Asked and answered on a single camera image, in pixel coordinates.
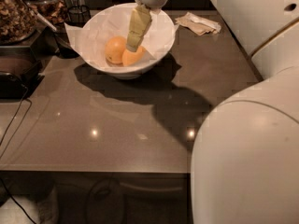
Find white paper liner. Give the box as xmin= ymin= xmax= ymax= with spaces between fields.
xmin=64 ymin=4 xmax=180 ymax=69

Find black appliance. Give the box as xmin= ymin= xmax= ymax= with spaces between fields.
xmin=0 ymin=49 xmax=43 ymax=100

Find glass jar of nuts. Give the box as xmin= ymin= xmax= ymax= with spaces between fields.
xmin=0 ymin=0 xmax=36 ymax=45

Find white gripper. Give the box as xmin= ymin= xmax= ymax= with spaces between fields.
xmin=126 ymin=0 xmax=168 ymax=52

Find black wire basket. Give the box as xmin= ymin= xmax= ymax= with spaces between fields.
xmin=67 ymin=5 xmax=91 ymax=27

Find white cloth under table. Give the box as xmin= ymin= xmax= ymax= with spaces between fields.
xmin=0 ymin=188 xmax=59 ymax=224

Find folded paper napkins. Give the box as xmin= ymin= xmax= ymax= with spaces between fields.
xmin=175 ymin=12 xmax=221 ymax=35

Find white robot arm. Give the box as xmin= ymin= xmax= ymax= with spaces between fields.
xmin=191 ymin=0 xmax=299 ymax=224

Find black cable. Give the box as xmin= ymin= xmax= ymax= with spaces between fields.
xmin=0 ymin=75 xmax=34 ymax=224

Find white bowl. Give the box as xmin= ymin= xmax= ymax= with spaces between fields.
xmin=78 ymin=2 xmax=177 ymax=80

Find orange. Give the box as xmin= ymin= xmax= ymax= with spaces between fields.
xmin=122 ymin=46 xmax=146 ymax=66
xmin=105 ymin=35 xmax=126 ymax=64

